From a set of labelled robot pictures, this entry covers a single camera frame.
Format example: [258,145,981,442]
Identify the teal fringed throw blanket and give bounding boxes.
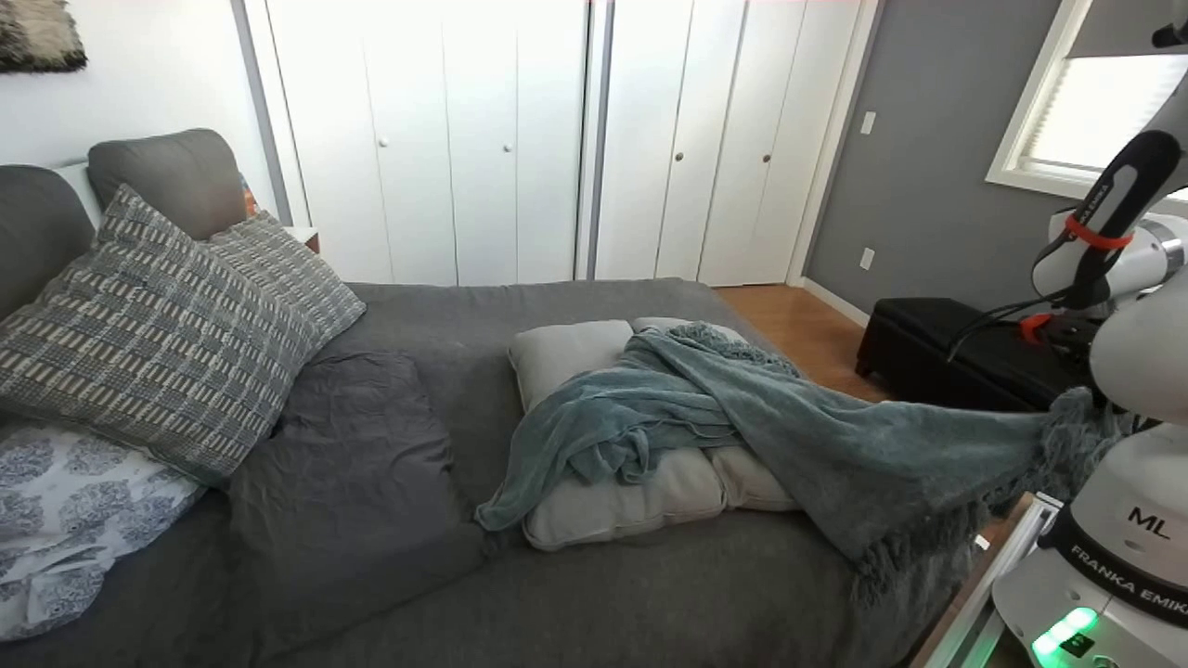
[475,324,1118,592]

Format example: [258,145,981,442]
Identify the cream folded pillow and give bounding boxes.
[506,312,800,552]

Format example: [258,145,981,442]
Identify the white bifold closet door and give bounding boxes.
[258,0,591,291]
[591,0,870,291]

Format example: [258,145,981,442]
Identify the grey bed sheet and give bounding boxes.
[0,274,996,668]

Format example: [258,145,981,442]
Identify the grey plaid pillow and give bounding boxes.
[206,207,366,376]

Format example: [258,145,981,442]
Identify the flat dark grey pillowcase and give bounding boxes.
[225,350,495,660]

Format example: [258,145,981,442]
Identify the black ottoman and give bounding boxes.
[851,293,1089,415]

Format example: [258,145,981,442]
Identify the plain dark grey pillow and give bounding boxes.
[0,165,99,318]
[85,128,255,244]

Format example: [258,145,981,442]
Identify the grey dash-patterned large pillow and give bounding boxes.
[0,183,313,485]

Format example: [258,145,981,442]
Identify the white robot stand board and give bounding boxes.
[905,485,1068,668]

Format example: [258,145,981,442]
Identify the white framed window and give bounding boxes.
[983,0,1188,204]

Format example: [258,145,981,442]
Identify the white blue floral pillow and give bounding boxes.
[0,421,206,647]

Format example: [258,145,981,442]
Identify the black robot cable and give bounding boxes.
[941,293,1092,366]

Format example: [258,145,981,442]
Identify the framed wall picture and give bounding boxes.
[0,0,89,76]

